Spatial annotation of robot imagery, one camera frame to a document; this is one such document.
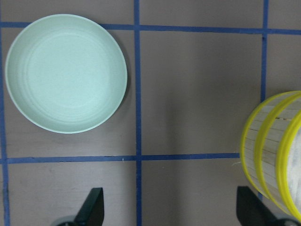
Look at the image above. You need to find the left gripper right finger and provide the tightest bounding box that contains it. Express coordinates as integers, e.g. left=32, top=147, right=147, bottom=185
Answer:
left=236, top=186, right=300, bottom=226

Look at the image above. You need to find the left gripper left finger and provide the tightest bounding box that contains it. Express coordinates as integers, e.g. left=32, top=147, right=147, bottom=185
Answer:
left=52, top=188, right=104, bottom=226

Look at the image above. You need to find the yellow steamer basket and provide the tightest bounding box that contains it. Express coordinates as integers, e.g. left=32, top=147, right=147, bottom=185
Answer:
left=239, top=90, right=301, bottom=208
left=256, top=91, right=301, bottom=218

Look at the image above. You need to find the mint green plate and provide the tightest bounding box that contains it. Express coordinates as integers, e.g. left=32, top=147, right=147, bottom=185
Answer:
left=5, top=14, right=127, bottom=134

